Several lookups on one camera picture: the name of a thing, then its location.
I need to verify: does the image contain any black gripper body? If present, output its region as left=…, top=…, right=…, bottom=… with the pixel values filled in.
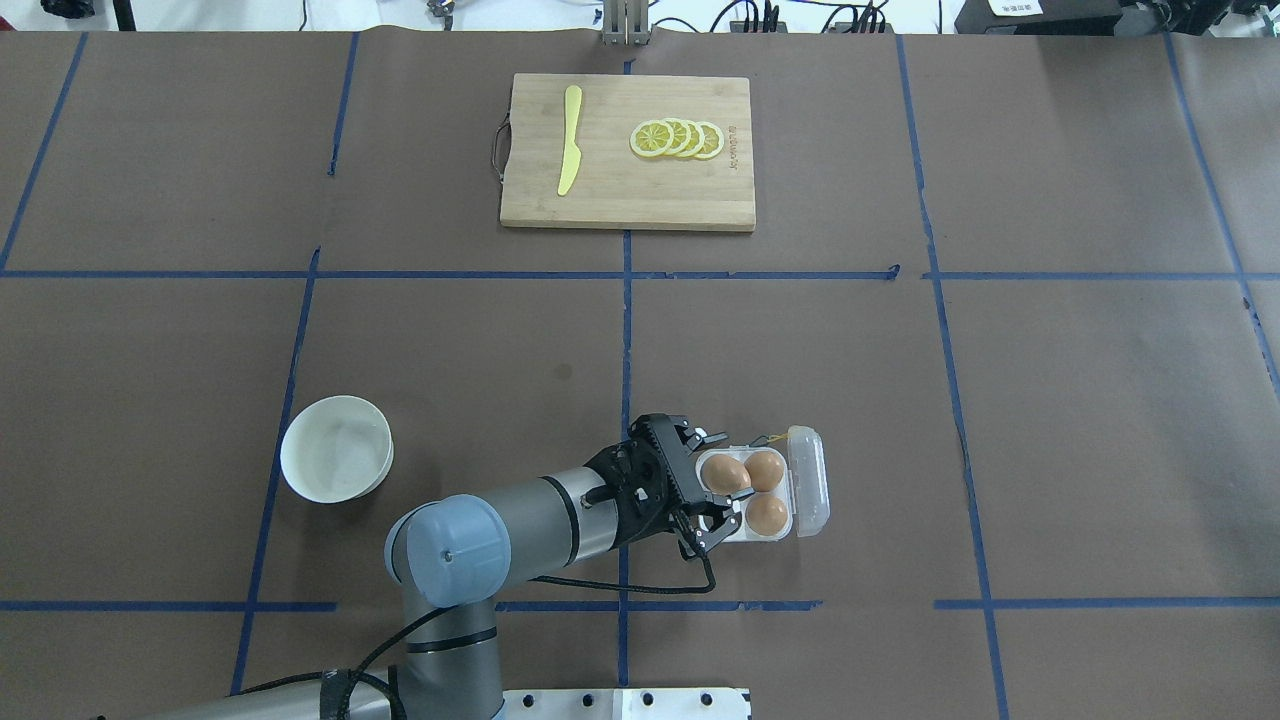
left=586, top=413, right=707, bottom=550

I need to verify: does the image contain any brown egg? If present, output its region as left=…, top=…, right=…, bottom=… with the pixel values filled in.
left=746, top=493, right=791, bottom=538
left=742, top=448, right=787, bottom=493
left=700, top=454, right=753, bottom=496

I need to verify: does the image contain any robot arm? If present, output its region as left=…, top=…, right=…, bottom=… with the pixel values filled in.
left=168, top=414, right=753, bottom=719

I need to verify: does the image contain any clear plastic egg box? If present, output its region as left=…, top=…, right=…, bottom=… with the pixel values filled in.
left=695, top=425, right=831, bottom=543

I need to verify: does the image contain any wooden cutting board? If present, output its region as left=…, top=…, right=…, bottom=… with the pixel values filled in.
left=500, top=73, right=756, bottom=233

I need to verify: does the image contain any lemon slice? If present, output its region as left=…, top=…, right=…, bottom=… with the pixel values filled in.
left=662, top=117, right=692, bottom=158
left=673, top=120, right=705, bottom=158
left=692, top=120, right=724, bottom=160
left=628, top=120, right=675, bottom=158

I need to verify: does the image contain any yellow plastic knife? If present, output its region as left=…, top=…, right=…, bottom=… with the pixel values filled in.
left=556, top=85, right=584, bottom=197

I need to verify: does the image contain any white bowl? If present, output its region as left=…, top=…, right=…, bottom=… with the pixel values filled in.
left=278, top=395, right=396, bottom=503

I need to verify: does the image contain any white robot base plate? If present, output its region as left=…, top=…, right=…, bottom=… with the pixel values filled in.
left=497, top=687, right=753, bottom=719

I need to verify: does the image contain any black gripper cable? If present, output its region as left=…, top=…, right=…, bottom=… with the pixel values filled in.
left=230, top=550, right=717, bottom=701

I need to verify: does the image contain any aluminium frame post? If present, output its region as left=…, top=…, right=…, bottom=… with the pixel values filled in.
left=602, top=0, right=652, bottom=46

